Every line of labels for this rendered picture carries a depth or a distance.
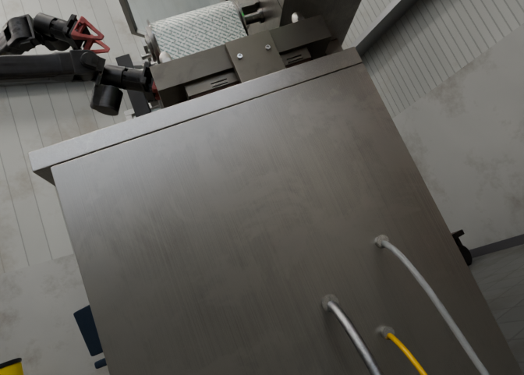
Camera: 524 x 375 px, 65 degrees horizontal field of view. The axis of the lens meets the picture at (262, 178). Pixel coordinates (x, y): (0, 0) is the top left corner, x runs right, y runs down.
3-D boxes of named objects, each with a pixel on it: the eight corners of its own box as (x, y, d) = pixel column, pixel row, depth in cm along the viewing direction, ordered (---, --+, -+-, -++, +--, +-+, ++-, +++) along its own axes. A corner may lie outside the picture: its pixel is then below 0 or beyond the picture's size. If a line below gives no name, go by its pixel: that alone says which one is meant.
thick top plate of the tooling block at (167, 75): (168, 122, 101) (161, 100, 102) (317, 72, 108) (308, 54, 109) (157, 91, 86) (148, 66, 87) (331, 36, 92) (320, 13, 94)
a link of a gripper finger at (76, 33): (95, 42, 112) (63, 32, 113) (103, 58, 119) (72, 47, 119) (106, 22, 114) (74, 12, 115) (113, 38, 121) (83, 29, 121)
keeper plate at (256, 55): (242, 91, 87) (224, 47, 89) (286, 76, 89) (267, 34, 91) (243, 85, 85) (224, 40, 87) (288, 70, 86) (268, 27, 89)
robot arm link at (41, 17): (26, 24, 116) (35, 7, 117) (39, 37, 122) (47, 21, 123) (50, 32, 115) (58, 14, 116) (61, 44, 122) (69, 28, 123)
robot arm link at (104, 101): (83, 49, 100) (77, 63, 107) (70, 92, 97) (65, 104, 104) (132, 68, 105) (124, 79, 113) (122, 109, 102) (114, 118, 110)
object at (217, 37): (182, 107, 107) (159, 47, 111) (266, 79, 111) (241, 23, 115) (182, 106, 106) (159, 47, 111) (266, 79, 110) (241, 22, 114)
